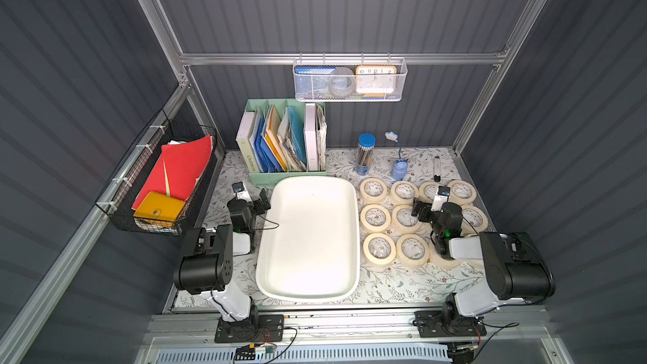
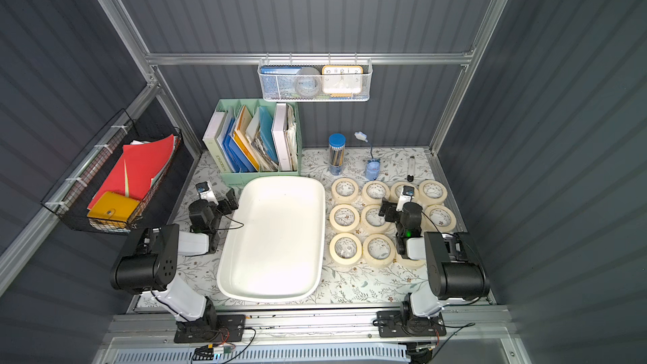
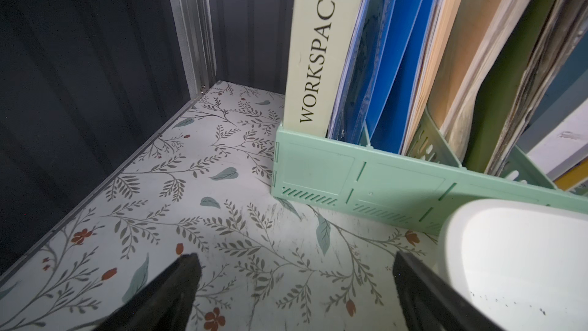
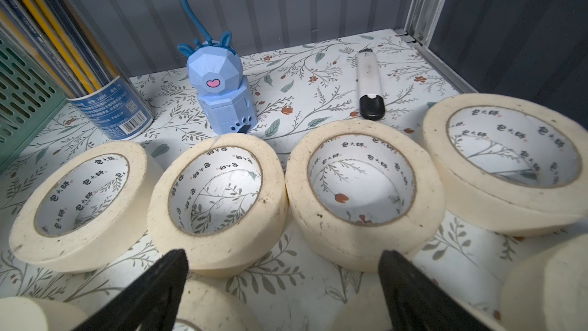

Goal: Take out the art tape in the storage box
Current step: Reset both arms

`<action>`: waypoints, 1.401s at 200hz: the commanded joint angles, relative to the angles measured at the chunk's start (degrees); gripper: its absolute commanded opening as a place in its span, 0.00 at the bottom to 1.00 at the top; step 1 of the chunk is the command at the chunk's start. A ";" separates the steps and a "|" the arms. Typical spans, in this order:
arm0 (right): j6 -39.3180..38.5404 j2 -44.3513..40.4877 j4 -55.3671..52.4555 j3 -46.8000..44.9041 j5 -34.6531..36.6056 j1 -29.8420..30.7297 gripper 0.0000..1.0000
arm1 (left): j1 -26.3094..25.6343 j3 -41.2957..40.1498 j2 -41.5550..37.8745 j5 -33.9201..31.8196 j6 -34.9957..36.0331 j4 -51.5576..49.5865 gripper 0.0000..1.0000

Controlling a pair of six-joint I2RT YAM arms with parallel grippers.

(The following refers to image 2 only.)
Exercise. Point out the white binder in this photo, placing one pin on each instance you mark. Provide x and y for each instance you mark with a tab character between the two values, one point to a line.
278	131

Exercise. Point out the blue lid pencil jar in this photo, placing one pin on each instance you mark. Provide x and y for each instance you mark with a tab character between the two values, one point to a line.
337	144

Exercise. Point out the clear tape roll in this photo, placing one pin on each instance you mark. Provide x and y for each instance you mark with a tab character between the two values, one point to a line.
307	83

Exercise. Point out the orange folder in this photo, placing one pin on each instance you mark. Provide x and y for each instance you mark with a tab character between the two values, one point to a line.
246	152

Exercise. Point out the white book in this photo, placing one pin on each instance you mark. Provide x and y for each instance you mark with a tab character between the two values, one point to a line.
210	139

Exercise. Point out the green file organizer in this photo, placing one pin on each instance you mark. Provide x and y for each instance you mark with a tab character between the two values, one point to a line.
267	167

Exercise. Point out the blue box in basket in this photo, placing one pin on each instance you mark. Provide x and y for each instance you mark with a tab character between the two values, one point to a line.
278	82

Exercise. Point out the yellow wallet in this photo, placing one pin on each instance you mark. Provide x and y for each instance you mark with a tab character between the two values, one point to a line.
112	207

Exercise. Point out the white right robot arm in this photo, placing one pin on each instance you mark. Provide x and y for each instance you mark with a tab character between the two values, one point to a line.
455	274

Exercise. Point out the black wire wall basket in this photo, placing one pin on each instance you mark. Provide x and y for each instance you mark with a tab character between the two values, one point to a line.
79	185

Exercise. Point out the blue folder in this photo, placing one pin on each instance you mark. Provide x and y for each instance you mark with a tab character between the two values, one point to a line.
236	155

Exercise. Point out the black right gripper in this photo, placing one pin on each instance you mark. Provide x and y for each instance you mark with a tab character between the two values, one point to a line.
393	212

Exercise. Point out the red folder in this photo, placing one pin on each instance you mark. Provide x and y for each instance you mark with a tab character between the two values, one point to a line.
138	169

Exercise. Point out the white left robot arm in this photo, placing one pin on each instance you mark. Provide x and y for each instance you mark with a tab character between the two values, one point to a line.
147	264

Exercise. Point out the teal folder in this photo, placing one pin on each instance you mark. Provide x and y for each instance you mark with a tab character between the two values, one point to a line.
265	131

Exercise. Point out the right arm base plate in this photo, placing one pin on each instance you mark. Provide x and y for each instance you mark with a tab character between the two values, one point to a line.
394	324

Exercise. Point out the black capped marker pen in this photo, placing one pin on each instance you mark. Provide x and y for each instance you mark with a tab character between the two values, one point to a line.
411	169

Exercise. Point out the floral table mat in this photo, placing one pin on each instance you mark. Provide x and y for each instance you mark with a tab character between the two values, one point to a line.
339	285

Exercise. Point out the white plastic storage box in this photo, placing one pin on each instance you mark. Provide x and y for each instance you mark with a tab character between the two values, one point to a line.
277	254

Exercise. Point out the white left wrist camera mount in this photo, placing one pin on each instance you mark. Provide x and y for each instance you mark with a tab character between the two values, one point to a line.
205	192

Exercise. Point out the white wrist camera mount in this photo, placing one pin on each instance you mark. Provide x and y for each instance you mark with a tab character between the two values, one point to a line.
405	194
205	192

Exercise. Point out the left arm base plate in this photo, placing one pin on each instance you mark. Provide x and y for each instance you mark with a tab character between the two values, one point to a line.
222	328

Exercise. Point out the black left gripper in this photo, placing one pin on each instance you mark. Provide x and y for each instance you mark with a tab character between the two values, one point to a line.
220	205

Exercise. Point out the cream masking tape roll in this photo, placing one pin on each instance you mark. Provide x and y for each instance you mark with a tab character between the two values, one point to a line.
432	193
372	222
439	218
394	197
375	192
344	218
409	262
345	249
345	191
378	251

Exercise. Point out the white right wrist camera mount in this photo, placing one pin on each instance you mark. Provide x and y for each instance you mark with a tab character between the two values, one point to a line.
405	194

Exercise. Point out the orange white clock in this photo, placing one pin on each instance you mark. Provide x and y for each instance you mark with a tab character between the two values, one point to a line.
342	80

